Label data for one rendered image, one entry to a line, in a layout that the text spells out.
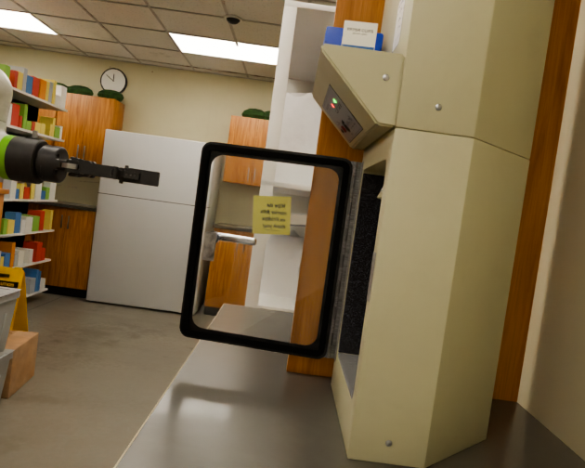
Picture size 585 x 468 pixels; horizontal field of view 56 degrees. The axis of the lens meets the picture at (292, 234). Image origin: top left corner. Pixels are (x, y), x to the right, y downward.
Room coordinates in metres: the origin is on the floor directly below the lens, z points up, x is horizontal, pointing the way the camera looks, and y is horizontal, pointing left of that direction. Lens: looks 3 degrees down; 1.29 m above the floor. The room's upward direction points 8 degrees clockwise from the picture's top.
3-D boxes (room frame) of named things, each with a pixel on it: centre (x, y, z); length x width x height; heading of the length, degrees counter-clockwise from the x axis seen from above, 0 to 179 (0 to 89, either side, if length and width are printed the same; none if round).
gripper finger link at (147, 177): (1.13, 0.33, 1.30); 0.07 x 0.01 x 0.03; 91
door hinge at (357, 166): (1.07, -0.11, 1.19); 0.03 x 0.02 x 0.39; 1
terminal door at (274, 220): (1.09, 0.05, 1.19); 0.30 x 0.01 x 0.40; 83
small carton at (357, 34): (0.86, -0.06, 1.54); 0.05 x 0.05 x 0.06; 85
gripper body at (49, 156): (1.13, 0.48, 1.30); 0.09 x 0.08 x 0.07; 91
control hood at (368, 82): (0.92, -0.06, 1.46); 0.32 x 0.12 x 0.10; 1
